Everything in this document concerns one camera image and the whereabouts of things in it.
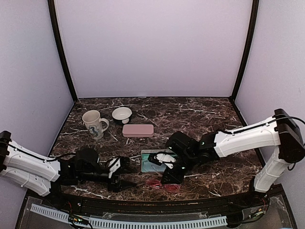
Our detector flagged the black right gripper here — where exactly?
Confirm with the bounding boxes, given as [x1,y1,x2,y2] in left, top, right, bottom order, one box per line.
[161,151,197,184]

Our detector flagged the clear pink sunglasses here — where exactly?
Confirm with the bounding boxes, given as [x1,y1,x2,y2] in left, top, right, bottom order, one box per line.
[146,179,181,193]

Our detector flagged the grey case teal lining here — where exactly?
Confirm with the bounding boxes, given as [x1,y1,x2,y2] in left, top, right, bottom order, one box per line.
[141,149,176,173]

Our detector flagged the pink glasses case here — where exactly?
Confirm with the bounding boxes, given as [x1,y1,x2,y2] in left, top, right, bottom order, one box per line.
[122,124,154,137]

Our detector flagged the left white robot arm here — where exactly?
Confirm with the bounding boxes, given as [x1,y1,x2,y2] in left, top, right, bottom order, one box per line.
[0,131,136,208]

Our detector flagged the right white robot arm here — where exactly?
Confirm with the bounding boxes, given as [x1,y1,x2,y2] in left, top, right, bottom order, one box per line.
[158,108,305,207]

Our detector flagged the small circuit board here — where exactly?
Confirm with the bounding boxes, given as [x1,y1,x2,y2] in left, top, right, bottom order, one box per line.
[68,214,88,225]

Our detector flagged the white bowl dark exterior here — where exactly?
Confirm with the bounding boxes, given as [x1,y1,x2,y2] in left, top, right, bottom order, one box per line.
[112,107,133,125]

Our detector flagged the beige ceramic mug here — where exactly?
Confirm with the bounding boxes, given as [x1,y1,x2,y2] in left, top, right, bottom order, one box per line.
[82,110,110,140]

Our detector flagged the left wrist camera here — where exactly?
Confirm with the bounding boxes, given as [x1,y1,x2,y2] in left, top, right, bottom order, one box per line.
[106,156,130,178]

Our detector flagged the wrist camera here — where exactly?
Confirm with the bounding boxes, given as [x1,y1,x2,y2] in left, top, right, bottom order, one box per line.
[148,152,176,169]
[106,156,130,178]

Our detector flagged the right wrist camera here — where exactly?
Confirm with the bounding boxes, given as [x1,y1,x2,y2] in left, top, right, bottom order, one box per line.
[148,152,176,169]

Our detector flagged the black front table rail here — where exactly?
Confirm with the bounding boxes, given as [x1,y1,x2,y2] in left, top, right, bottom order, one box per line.
[56,193,250,214]

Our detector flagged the white slotted cable duct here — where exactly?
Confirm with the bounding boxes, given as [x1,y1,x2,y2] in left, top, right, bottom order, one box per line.
[30,204,228,229]

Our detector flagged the black frame right post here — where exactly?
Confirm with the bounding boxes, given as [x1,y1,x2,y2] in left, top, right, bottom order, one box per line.
[229,0,259,104]

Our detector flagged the black frame post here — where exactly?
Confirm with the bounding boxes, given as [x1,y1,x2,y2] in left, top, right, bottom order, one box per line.
[47,0,78,103]
[229,0,259,104]

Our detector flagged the black frame left post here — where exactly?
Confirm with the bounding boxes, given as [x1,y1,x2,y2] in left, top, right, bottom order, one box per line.
[47,0,78,103]

